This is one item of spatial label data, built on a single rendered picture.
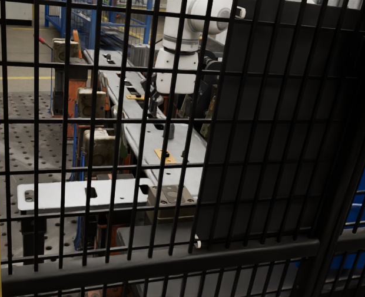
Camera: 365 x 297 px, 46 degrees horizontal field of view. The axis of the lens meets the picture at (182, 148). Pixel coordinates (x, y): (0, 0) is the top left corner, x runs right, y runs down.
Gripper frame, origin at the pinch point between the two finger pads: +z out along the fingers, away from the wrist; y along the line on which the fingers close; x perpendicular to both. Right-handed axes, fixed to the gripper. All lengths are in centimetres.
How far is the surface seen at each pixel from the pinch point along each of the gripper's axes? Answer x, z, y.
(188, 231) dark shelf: 35.9, 9.5, 7.5
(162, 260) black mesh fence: 57, -3, 21
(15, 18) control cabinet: -694, 102, 29
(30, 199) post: 14.5, 13.9, 33.5
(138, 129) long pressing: -18.2, 12.5, 2.5
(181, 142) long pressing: -8.7, 12.5, -7.8
